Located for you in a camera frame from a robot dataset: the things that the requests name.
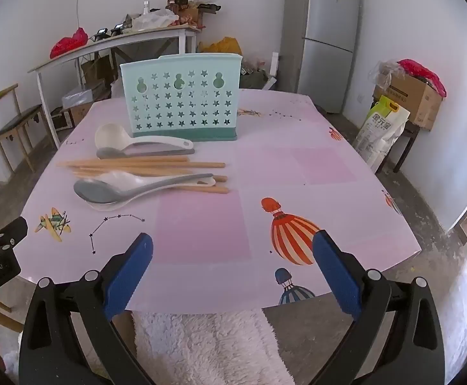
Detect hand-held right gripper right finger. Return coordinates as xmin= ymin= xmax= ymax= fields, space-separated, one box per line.
xmin=311 ymin=229 xmax=448 ymax=385

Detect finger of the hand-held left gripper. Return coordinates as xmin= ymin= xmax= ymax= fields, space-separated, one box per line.
xmin=0 ymin=217 xmax=29 ymax=256

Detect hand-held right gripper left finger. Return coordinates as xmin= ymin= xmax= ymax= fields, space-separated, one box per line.
xmin=19 ymin=233 xmax=154 ymax=385

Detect grey spoon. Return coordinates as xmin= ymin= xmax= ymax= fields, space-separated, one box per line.
xmin=73 ymin=173 xmax=215 ymax=205

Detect white spoon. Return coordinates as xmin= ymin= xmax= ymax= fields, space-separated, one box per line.
xmin=85 ymin=178 xmax=217 ymax=212
xmin=91 ymin=170 xmax=150 ymax=188

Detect bundle of wooden chopsticks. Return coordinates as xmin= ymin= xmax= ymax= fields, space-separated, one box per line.
xmin=55 ymin=156 xmax=230 ymax=194

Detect white ladle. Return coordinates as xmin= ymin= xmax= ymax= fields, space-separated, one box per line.
xmin=94 ymin=124 xmax=194 ymax=154

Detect teal star-cut utensil holder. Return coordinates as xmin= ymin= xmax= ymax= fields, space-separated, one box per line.
xmin=120 ymin=53 xmax=243 ymax=144

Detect white fluffy cloth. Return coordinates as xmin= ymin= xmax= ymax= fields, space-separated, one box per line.
xmin=132 ymin=308 xmax=295 ymax=385

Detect small cardboard box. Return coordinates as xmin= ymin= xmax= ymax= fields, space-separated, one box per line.
xmin=69 ymin=102 xmax=96 ymax=127

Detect white and yellow rice bag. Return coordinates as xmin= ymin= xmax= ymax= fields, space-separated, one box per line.
xmin=354 ymin=95 xmax=411 ymax=173

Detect dark stool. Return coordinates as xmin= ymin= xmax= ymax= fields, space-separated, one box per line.
xmin=393 ymin=122 xmax=421 ymax=174

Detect plastic wrapped box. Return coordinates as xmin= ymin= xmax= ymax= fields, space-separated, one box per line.
xmin=62 ymin=82 xmax=110 ymax=109

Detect large cardboard box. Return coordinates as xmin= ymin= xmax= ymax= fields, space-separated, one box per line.
xmin=373 ymin=70 xmax=443 ymax=131

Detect red plastic bag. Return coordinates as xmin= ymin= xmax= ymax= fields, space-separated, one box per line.
xmin=50 ymin=27 xmax=89 ymax=59

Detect clear plastic bag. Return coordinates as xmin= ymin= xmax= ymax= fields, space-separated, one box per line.
xmin=369 ymin=60 xmax=399 ymax=90

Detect long white side table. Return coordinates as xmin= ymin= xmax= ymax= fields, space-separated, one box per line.
xmin=28 ymin=25 xmax=202 ymax=147

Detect red bag on box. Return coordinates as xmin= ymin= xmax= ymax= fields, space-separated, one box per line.
xmin=397 ymin=59 xmax=447 ymax=98

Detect black devices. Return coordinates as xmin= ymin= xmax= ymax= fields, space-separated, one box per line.
xmin=93 ymin=24 xmax=127 ymax=41

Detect silver refrigerator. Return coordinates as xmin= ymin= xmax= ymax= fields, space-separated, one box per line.
xmin=279 ymin=0 xmax=364 ymax=114

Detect yellow plastic bag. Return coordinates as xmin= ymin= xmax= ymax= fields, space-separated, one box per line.
xmin=210 ymin=37 xmax=243 ymax=57

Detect white plastic bag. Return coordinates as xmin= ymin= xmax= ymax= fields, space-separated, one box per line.
xmin=132 ymin=9 xmax=180 ymax=31

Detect pile of brown clutter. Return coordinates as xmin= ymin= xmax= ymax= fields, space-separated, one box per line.
xmin=166 ymin=0 xmax=222 ymax=30

